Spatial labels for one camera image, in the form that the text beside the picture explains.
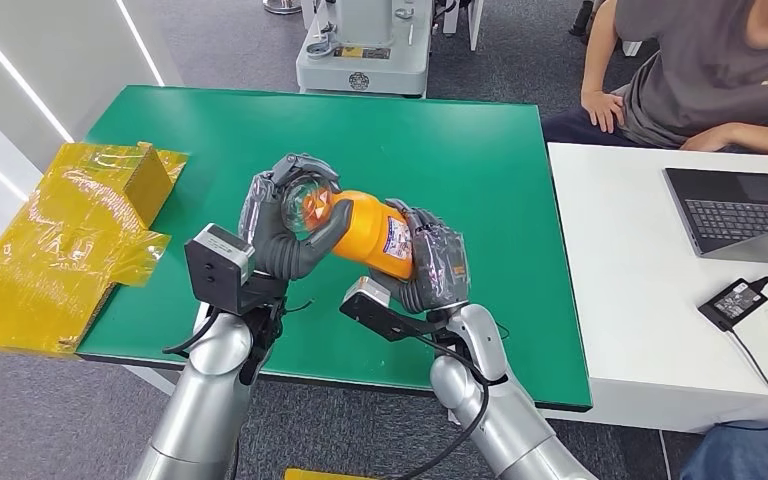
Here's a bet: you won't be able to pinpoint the person's left hand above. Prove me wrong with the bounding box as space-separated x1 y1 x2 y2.
678 124 736 154

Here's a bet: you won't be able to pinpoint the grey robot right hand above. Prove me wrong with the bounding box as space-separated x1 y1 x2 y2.
369 198 471 315

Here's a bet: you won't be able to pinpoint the person's leg in jeans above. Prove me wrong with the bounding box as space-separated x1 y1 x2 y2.
678 423 768 480

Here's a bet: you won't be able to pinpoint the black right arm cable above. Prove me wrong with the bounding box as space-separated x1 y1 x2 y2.
383 334 491 480

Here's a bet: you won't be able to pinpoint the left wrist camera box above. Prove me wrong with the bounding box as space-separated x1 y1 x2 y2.
183 223 289 318

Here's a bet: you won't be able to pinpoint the white machine base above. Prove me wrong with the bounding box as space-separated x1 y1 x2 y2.
295 0 435 99

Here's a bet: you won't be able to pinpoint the orange detergent bottle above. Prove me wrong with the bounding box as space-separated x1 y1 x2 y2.
281 173 415 282

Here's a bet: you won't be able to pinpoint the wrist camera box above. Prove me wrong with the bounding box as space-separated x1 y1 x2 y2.
183 223 289 318
339 276 448 344

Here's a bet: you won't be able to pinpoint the black shoes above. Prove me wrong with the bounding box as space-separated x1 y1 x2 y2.
568 0 594 40

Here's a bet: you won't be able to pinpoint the white table leg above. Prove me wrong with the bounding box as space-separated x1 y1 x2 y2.
122 364 183 397

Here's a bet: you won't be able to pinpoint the person's hand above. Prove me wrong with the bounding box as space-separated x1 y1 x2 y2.
678 124 736 154
580 91 624 135

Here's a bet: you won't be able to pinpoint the person's right hand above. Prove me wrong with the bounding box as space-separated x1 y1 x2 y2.
580 91 624 135

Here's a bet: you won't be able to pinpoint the grey laptop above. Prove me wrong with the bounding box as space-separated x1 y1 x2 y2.
662 167 768 266

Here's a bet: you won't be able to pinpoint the yellow wrapped cardboard box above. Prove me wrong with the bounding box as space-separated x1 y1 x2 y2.
0 140 190 356

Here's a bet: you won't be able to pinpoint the white furniture panel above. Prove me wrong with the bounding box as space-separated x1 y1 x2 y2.
442 0 485 53

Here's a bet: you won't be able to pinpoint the thin black adapter cable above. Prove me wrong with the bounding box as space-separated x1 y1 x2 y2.
715 327 768 432

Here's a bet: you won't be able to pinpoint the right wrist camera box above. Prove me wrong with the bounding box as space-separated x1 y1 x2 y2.
339 276 448 344

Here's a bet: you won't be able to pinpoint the yellow object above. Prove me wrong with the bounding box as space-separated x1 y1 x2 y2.
283 468 372 480

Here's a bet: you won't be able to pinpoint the person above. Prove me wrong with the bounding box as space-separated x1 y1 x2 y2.
542 0 768 167

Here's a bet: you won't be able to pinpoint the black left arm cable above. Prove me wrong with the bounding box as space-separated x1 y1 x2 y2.
161 307 223 356

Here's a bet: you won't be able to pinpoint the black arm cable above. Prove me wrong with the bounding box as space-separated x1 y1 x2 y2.
383 334 491 480
161 307 223 356

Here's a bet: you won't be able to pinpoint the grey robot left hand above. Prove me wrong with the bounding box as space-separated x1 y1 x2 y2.
238 153 355 282

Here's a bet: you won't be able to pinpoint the black power adapter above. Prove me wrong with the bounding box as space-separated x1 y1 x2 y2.
696 276 768 333

